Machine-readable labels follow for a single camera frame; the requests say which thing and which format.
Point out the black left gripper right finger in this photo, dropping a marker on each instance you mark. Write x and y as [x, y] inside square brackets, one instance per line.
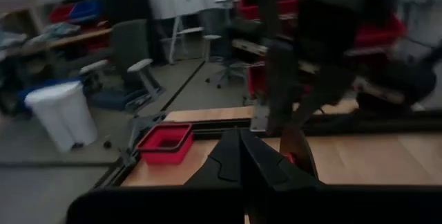
[269, 168]

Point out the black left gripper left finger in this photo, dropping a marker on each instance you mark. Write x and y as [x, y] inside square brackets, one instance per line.
[221, 168]

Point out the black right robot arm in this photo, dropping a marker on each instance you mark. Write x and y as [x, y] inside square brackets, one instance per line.
[397, 82]

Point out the red plastic storage bin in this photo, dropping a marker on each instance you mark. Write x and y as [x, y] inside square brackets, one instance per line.
[380, 32]
[256, 80]
[255, 9]

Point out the red collapsible bin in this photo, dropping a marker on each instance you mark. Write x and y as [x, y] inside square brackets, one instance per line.
[165, 144]

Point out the black mesh office chair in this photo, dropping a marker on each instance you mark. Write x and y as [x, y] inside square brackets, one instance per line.
[221, 44]

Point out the small white easel stand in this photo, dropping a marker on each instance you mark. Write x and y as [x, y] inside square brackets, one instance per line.
[186, 6]

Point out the office chair with white armrests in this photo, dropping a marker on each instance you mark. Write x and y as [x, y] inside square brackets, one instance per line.
[133, 54]

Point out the white trash bin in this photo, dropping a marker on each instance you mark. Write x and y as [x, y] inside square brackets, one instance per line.
[60, 117]

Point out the black partition panel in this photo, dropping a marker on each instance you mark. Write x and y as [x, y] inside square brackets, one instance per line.
[126, 2]

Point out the wooden workbench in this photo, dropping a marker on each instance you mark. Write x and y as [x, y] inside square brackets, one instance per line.
[69, 39]

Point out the blue shelf bin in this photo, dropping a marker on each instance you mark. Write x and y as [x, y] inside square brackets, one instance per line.
[84, 9]

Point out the red shelf bin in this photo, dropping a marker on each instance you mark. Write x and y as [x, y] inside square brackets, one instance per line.
[60, 13]

